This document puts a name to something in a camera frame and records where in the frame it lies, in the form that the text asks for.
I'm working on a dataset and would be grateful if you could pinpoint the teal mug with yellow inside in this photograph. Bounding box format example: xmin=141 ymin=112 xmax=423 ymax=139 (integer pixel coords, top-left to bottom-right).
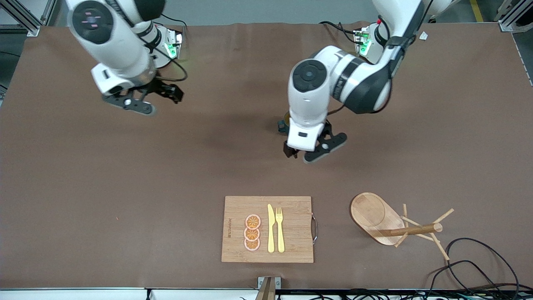
xmin=276 ymin=109 xmax=293 ymax=135

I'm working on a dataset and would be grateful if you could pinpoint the wooden mug rack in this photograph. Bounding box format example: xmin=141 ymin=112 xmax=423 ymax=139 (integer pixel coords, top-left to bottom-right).
xmin=350 ymin=192 xmax=455 ymax=261

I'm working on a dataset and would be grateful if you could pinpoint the yellow plastic knife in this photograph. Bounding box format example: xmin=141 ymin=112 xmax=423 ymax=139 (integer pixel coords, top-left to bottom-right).
xmin=267 ymin=204 xmax=276 ymax=253

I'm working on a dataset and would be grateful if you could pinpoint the yellow plastic fork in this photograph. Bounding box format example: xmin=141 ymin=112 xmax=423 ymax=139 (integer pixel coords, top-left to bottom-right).
xmin=275 ymin=207 xmax=285 ymax=253

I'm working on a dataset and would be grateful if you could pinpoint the black right base cable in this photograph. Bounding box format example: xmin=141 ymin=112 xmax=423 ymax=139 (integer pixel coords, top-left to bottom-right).
xmin=160 ymin=12 xmax=188 ymax=42

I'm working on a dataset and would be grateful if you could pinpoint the black base cable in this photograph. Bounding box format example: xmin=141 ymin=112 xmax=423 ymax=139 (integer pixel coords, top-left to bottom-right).
xmin=160 ymin=12 xmax=188 ymax=42
xmin=319 ymin=20 xmax=363 ymax=44

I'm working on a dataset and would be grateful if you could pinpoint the bamboo cutting board, metal handle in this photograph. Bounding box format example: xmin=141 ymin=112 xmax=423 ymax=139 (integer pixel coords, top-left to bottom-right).
xmin=221 ymin=196 xmax=319 ymax=263

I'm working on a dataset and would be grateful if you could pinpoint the black left base cable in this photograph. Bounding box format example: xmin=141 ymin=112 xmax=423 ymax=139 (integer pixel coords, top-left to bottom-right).
xmin=319 ymin=20 xmax=363 ymax=44

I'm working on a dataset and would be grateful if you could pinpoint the aluminium profile post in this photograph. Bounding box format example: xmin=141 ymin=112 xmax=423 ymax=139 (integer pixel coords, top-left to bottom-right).
xmin=256 ymin=276 xmax=282 ymax=300

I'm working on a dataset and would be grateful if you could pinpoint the aluminium frame profile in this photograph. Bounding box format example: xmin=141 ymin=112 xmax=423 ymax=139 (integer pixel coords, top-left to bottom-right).
xmin=498 ymin=0 xmax=533 ymax=32
xmin=0 ymin=0 xmax=57 ymax=37

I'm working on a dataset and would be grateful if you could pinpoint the black looped cable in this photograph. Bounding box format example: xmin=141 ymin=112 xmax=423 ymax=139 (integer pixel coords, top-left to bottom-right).
xmin=445 ymin=237 xmax=520 ymax=294
xmin=426 ymin=260 xmax=506 ymax=294

